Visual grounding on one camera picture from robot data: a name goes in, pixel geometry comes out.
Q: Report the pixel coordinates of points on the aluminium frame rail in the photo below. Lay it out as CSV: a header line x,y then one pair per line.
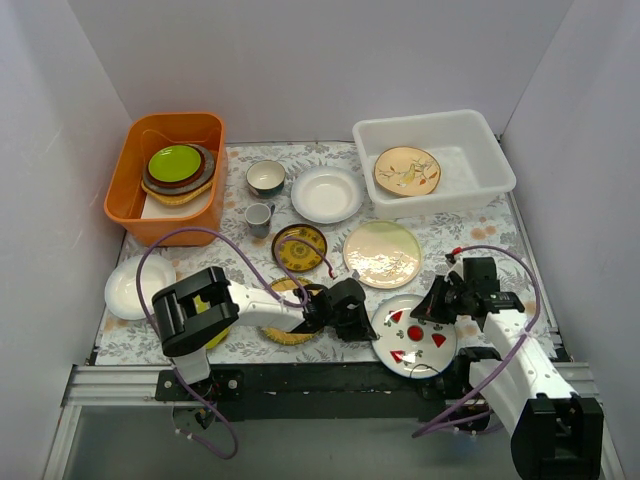
x,y
136,385

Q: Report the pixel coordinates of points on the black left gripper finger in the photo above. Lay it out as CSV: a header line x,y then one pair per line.
x,y
361,314
351,331

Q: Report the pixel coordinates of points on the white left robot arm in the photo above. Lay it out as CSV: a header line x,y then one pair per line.
x,y
193,311

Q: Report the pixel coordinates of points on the floral patterned table mat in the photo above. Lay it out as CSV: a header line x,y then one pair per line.
x,y
127,343

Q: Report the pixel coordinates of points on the white plastic bin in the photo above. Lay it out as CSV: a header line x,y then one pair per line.
x,y
474,167

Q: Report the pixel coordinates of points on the white square plate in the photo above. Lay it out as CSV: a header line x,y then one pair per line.
x,y
153,209

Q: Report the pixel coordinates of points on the lime green small plate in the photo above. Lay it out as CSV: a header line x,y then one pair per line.
x,y
174,163

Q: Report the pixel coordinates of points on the tan bird painted plate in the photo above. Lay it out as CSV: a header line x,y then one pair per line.
x,y
407,172

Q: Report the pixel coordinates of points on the yellow black patterned plate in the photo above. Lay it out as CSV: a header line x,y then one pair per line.
x,y
297,256

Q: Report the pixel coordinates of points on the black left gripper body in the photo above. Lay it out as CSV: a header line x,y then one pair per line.
x,y
357,317

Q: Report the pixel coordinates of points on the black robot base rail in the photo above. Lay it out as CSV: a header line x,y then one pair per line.
x,y
327,391

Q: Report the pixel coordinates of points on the grey speckled plate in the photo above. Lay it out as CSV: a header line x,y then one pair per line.
x,y
179,165

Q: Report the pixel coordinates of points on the dark brown plate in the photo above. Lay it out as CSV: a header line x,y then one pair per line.
x,y
196,176

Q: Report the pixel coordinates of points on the white deep plate left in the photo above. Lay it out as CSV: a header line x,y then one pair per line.
x,y
120,291

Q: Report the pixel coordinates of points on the white deep plate blue rim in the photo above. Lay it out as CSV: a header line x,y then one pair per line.
x,y
327,195

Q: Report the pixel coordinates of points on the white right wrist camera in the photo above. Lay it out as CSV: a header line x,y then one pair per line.
x,y
455,273

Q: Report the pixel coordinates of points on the grey ceramic mug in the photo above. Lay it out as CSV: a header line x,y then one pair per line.
x,y
258,218

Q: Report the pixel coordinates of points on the white watermelon pattern plate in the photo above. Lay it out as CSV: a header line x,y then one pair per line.
x,y
412,348

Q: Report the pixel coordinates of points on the round bamboo woven tray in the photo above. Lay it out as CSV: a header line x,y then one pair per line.
x,y
278,336

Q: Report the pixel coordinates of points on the orange plastic bin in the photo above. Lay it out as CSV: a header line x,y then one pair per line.
x,y
125,198

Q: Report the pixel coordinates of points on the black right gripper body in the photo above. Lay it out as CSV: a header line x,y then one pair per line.
x,y
441,298

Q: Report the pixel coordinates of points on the cream green glazed plate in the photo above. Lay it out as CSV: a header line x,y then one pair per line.
x,y
384,254

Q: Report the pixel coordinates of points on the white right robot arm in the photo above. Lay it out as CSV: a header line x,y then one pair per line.
x,y
554,432

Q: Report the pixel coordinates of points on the lime green dotted plate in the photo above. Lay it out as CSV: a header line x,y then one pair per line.
x,y
217,340

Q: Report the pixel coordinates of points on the dark teal ceramic bowl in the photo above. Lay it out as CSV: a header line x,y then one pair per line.
x,y
266,179

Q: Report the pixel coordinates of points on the yellow woven basket plate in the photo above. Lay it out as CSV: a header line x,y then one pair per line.
x,y
176,196

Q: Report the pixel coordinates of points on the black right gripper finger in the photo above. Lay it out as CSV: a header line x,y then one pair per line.
x,y
439,289
431,309

